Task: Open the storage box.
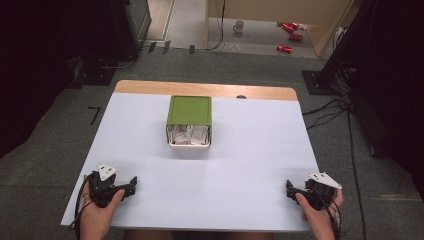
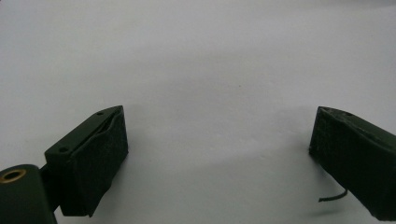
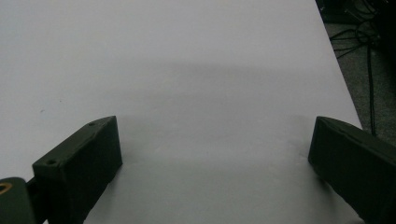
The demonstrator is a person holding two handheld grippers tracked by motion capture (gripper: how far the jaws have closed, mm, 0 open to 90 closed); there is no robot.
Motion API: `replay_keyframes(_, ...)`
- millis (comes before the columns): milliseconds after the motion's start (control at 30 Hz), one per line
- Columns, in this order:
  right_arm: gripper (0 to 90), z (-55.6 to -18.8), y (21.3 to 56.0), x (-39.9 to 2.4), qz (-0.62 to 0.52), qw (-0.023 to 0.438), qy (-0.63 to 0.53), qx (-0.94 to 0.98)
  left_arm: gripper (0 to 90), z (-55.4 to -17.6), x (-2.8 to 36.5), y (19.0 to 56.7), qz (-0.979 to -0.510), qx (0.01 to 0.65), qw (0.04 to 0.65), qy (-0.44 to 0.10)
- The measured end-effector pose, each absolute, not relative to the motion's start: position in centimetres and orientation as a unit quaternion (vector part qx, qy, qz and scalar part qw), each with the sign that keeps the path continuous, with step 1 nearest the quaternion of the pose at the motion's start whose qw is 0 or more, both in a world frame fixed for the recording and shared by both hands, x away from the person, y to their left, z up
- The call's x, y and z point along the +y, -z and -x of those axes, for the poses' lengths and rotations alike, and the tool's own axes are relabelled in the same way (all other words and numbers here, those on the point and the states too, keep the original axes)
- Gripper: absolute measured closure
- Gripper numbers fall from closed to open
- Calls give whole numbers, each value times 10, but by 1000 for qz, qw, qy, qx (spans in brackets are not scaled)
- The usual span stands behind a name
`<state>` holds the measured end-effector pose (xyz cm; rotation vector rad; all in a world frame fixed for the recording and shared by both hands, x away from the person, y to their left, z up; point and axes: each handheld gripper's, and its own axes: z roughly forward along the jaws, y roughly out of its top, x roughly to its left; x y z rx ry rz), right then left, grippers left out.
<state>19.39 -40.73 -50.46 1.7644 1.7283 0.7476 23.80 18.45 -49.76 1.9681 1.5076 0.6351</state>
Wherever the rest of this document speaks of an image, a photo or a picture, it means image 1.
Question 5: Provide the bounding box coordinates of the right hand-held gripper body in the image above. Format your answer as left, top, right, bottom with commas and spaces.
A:
304, 172, 343, 211

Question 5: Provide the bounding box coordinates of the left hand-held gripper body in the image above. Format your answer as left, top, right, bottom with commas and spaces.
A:
88, 164, 126, 208

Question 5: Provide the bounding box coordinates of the cream plastic drawer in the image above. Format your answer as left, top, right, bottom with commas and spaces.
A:
165, 123, 213, 150

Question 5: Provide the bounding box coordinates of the green drawer box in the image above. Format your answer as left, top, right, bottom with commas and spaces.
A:
166, 95, 213, 128

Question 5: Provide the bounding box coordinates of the person's right hand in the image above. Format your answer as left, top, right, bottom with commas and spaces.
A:
295, 189, 345, 232

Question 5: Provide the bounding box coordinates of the person's left hand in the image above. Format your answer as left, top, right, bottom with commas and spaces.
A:
79, 175, 126, 235

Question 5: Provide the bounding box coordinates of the pile of white sachets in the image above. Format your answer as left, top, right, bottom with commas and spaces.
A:
168, 124, 210, 146

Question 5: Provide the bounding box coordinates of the black stand base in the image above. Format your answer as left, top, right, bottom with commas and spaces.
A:
301, 69, 344, 97

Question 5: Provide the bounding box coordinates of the dark green cabinet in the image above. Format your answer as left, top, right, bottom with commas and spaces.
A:
111, 0, 153, 61

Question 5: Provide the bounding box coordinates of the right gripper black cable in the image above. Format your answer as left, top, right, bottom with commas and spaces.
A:
313, 188, 344, 240

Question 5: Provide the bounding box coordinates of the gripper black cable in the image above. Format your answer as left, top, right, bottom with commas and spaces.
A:
68, 175, 93, 232
313, 188, 344, 240

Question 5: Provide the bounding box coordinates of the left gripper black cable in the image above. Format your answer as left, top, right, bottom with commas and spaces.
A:
68, 175, 93, 232

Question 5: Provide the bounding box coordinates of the long black floor cable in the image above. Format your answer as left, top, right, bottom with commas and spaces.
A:
346, 108, 368, 240

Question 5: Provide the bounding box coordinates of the tangled black cable bundle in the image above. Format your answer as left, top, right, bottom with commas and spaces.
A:
331, 61, 359, 99

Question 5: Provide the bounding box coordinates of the black hanging cable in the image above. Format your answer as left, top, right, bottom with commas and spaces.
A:
196, 0, 226, 52

